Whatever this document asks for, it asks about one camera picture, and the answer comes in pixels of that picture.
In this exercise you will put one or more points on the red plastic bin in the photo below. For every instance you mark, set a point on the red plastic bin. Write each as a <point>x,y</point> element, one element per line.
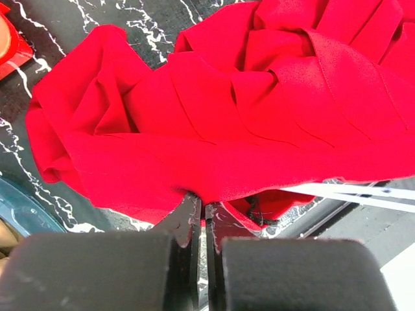
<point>15,51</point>

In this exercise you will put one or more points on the teal transparent plastic tub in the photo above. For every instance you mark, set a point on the teal transparent plastic tub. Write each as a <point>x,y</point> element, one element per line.
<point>24,213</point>

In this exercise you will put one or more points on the tan brown garment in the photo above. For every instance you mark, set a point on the tan brown garment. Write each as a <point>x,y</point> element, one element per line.
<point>9,239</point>

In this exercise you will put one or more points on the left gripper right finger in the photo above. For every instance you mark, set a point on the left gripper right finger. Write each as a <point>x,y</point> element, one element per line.
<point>246,272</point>

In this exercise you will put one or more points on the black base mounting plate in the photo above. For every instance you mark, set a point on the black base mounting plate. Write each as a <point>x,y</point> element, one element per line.
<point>385,232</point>

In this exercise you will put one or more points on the black marble pattern mat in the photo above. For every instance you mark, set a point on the black marble pattern mat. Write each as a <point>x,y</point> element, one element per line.
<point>54,28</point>

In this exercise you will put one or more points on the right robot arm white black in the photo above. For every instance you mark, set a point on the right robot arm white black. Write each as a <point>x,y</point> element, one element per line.
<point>363,195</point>

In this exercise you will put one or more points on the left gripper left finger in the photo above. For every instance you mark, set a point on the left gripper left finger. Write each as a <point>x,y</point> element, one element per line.
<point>117,270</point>

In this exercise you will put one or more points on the red pleated skirt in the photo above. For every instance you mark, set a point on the red pleated skirt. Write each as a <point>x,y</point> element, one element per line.
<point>257,97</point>

